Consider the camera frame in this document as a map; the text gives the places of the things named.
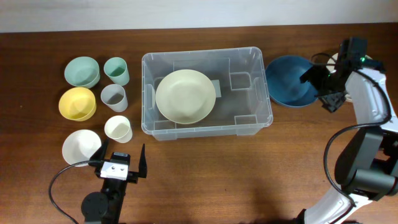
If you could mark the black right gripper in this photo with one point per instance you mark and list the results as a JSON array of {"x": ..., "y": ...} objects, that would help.
[{"x": 333, "y": 101}]

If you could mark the grey cup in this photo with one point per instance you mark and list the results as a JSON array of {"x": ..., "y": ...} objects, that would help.
[{"x": 114, "y": 96}]

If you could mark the clear plastic storage bin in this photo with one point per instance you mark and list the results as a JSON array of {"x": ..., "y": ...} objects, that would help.
[{"x": 243, "y": 109}]

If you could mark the blue bowl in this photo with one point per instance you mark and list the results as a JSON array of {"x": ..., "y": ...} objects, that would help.
[{"x": 283, "y": 81}]

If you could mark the white label in bin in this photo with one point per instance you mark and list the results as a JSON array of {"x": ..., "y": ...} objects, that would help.
[{"x": 216, "y": 84}]

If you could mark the white small bowl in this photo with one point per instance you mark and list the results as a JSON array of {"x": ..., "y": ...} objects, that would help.
[{"x": 80, "y": 146}]

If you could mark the cream cup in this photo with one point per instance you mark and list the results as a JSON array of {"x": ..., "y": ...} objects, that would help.
[{"x": 119, "y": 129}]

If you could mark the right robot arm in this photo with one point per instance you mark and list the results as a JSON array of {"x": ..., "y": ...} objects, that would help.
[{"x": 360, "y": 161}]

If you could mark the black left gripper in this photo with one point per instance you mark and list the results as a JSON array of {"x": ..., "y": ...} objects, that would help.
[{"x": 133, "y": 175}]

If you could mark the green cup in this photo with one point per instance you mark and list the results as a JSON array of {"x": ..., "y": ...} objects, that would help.
[{"x": 116, "y": 69}]

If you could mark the beige bowl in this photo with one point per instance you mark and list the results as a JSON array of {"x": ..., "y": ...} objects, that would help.
[
  {"x": 331, "y": 69},
  {"x": 185, "y": 96}
]

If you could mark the yellow small bowl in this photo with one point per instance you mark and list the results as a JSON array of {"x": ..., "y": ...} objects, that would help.
[{"x": 77, "y": 104}]

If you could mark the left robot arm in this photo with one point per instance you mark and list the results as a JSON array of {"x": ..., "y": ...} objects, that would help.
[{"x": 105, "y": 206}]

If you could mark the green small bowl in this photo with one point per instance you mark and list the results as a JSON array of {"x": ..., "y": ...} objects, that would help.
[{"x": 82, "y": 72}]

